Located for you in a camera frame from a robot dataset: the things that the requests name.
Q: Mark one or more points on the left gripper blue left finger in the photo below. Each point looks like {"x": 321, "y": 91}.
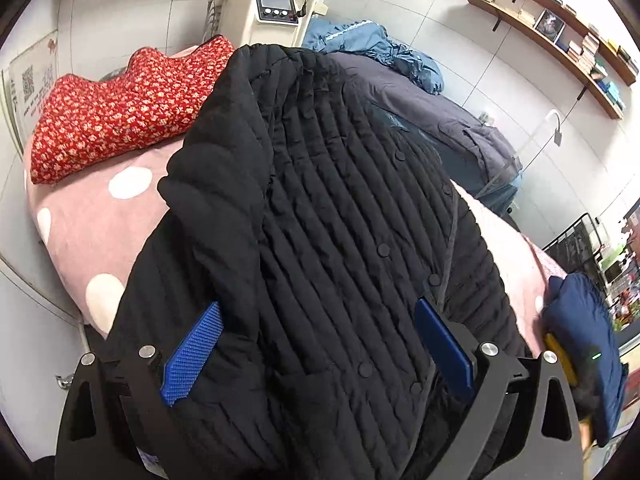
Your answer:
{"x": 182, "y": 369}

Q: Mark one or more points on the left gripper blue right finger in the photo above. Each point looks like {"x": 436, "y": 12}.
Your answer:
{"x": 450, "y": 345}

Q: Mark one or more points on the black quilted jacket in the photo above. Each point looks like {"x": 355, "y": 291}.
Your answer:
{"x": 315, "y": 226}

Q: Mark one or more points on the yellow satin cloth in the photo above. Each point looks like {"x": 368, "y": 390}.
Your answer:
{"x": 552, "y": 344}

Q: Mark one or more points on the navy blue folded garment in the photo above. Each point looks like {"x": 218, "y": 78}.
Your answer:
{"x": 576, "y": 315}

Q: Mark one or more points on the red floral garment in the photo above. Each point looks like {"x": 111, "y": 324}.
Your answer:
{"x": 84, "y": 122}

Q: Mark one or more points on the light blue crumpled sheet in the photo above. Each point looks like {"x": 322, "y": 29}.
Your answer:
{"x": 370, "y": 39}

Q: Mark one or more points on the white machine with screen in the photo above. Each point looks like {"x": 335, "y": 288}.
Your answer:
{"x": 244, "y": 22}

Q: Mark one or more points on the black wire rack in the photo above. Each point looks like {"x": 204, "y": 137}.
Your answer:
{"x": 578, "y": 249}

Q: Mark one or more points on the wooden wall shelves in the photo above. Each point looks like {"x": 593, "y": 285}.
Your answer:
{"x": 595, "y": 61}

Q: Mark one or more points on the wall poster with text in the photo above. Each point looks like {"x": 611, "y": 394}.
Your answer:
{"x": 27, "y": 82}

